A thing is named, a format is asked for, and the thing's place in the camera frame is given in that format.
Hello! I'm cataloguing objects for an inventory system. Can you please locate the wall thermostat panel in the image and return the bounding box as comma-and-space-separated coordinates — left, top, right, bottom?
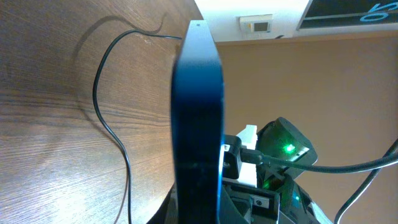
239, 14, 273, 37

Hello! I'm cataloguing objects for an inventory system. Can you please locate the black charging cable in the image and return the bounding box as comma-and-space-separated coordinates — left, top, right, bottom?
92, 29, 183, 224

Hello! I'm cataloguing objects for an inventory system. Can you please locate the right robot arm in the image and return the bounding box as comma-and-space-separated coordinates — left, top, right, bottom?
220, 117, 331, 223

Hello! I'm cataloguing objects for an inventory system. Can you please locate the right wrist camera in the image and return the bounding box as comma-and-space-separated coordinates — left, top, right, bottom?
221, 134, 242, 179

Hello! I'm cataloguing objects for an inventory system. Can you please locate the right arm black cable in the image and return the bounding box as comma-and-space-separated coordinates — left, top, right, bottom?
239, 136, 398, 224

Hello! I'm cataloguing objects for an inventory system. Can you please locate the blue Samsung smartphone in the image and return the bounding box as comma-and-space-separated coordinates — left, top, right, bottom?
170, 20, 224, 223

